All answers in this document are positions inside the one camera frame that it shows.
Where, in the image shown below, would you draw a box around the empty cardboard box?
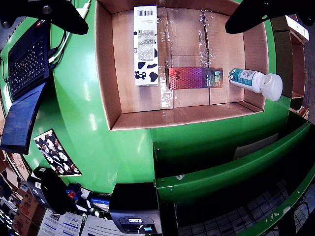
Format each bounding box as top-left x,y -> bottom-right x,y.
273,30 -> 307,112

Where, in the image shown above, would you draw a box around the patterned printed card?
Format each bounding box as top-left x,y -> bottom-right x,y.
33,129 -> 82,177

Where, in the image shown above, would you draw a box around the red print cardboard boxes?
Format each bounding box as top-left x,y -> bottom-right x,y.
0,157 -> 47,236

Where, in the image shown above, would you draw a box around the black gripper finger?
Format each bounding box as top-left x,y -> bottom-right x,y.
0,0 -> 89,35
225,0 -> 315,35

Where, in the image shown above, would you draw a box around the white cable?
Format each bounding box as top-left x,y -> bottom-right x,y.
48,30 -> 72,64

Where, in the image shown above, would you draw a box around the green metal shelf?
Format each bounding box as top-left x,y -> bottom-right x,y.
152,110 -> 315,236

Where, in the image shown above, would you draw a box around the white adapter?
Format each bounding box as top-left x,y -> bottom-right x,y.
75,0 -> 92,18

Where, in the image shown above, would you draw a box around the holographic brown box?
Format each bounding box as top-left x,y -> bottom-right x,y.
165,66 -> 224,90

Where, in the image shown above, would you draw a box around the black laptop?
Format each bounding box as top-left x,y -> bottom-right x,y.
0,16 -> 52,155

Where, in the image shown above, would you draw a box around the black round device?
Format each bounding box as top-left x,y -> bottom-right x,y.
27,166 -> 74,215

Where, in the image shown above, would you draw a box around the printed paper sheet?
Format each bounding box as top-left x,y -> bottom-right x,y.
81,213 -> 116,236
38,208 -> 84,236

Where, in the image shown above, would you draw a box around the shallow cardboard tray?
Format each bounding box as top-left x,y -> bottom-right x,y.
94,0 -> 269,131

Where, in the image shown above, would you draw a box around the white cow print box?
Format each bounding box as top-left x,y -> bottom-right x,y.
133,5 -> 159,87

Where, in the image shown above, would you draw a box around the black printer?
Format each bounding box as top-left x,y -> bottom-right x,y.
109,183 -> 163,236

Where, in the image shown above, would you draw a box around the white bottle teal label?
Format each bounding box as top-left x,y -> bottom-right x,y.
228,68 -> 284,102

